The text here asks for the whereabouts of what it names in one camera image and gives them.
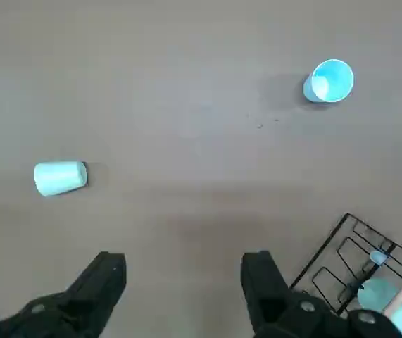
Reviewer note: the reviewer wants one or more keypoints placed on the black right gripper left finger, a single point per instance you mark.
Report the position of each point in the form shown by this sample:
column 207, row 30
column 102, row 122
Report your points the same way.
column 81, row 299

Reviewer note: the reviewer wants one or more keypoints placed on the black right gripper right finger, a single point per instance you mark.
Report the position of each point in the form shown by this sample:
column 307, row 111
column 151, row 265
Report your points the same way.
column 274, row 310

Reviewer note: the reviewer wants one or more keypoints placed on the pale green plastic cup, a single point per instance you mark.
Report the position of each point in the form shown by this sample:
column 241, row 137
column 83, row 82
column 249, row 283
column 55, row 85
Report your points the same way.
column 375, row 297
column 60, row 177

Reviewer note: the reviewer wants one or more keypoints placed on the blue plastic cup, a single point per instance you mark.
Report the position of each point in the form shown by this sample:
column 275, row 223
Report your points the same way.
column 331, row 81

